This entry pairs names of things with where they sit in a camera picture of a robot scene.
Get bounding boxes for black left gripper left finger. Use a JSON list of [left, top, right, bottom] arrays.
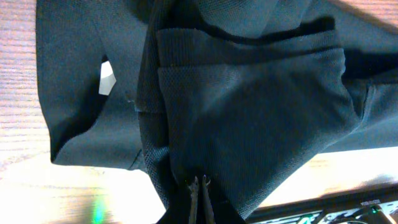
[[188, 176, 199, 224]]

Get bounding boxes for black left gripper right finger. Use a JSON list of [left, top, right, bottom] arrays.
[[201, 175, 215, 224]]

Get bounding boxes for black polo shirt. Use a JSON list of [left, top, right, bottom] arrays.
[[36, 0, 397, 223]]

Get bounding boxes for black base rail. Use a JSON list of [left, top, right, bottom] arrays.
[[246, 184, 397, 224]]

